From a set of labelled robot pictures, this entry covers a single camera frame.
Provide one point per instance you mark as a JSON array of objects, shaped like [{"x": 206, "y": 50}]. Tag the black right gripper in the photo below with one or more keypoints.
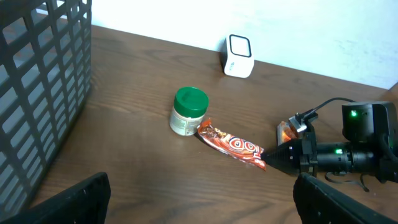
[{"x": 294, "y": 156}]

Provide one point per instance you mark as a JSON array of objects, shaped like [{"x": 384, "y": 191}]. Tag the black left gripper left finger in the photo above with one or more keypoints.
[{"x": 85, "y": 202}]

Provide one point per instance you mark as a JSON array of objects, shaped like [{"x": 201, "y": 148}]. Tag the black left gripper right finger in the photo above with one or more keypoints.
[{"x": 317, "y": 202}]

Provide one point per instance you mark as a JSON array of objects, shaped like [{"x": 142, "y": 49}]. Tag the orange small carton box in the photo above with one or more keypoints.
[{"x": 284, "y": 133}]

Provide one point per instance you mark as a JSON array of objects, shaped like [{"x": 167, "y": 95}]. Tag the red chocolate bar wrapper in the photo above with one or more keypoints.
[{"x": 231, "y": 145}]

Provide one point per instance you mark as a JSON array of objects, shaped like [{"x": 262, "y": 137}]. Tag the green lid jar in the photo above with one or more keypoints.
[{"x": 189, "y": 107}]

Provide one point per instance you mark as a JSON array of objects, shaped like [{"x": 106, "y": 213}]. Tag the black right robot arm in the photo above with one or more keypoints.
[{"x": 370, "y": 130}]

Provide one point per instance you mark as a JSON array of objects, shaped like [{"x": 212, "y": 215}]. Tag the dark grey plastic basket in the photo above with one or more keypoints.
[{"x": 45, "y": 81}]

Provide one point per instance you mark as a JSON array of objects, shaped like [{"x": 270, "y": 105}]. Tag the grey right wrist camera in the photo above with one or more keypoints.
[{"x": 298, "y": 122}]

